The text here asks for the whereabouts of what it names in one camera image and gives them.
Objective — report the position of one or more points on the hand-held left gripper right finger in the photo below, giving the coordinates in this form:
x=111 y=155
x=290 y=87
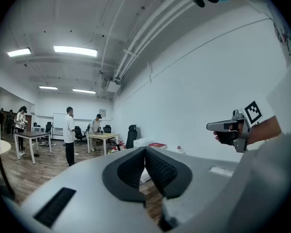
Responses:
x=201 y=186

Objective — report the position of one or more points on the framed wall picture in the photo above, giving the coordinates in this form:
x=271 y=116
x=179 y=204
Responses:
x=102 y=112

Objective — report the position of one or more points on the pile of red white packaging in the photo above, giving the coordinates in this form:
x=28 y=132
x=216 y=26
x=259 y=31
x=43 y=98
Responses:
x=117 y=147

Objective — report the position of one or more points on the person's right hand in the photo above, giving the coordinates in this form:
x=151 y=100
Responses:
x=216 y=135

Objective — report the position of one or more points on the red packet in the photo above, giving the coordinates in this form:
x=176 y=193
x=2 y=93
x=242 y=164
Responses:
x=157 y=145

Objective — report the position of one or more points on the dark-topped table with white legs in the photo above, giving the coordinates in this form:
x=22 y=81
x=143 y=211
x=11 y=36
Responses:
x=32 y=134

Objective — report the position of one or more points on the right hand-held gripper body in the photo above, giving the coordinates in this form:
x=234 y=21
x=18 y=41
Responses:
x=253 y=114

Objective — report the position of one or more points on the person's white printed t-shirt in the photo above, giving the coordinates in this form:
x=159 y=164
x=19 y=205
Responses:
x=279 y=16

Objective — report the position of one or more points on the white appliance box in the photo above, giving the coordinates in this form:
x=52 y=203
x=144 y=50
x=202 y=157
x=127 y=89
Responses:
x=141 y=142

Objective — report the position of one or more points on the person's right forearm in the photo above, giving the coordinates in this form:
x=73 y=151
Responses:
x=264 y=130

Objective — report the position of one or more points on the white ceiling pipe run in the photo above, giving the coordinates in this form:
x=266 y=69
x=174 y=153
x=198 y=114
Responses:
x=129 y=53

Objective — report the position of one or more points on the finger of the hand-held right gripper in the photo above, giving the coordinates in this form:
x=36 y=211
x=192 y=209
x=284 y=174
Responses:
x=220 y=126

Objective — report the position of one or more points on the white whiteboard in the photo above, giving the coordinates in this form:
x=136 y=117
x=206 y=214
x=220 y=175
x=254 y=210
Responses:
x=59 y=122

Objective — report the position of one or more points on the brown wooden door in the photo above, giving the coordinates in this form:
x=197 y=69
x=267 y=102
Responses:
x=29 y=122

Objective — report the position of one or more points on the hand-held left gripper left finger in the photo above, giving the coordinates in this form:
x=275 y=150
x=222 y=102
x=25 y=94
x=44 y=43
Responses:
x=87 y=190

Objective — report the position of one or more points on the light wooden table white legs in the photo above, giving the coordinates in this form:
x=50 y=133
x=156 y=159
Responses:
x=103 y=135

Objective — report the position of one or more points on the round beige table black base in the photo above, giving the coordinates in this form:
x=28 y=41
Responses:
x=0 y=149

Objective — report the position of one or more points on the ceiling light panel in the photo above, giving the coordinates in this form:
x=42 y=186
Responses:
x=19 y=52
x=75 y=50
x=83 y=91
x=48 y=87

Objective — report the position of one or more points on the white ceiling air conditioner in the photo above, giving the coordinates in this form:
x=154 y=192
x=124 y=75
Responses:
x=112 y=87

